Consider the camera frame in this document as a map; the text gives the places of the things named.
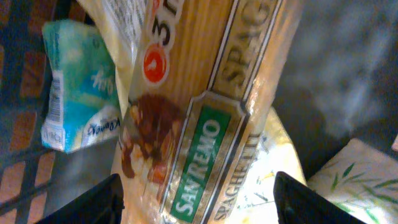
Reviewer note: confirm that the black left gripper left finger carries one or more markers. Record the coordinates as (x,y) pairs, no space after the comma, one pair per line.
(104,203)

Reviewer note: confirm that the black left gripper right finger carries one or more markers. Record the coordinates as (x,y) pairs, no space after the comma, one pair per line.
(297,204)

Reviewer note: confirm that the teal tissue pack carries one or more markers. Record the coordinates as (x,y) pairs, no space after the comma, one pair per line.
(84,107)
(361,181)

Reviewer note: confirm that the San Remo spaghetti packet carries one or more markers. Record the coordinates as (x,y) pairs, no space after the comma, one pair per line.
(192,118)

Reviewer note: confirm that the white chips bag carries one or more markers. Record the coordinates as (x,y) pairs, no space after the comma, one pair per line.
(267,174)

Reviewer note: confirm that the grey plastic basket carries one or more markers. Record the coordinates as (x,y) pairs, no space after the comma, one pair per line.
(339,82)

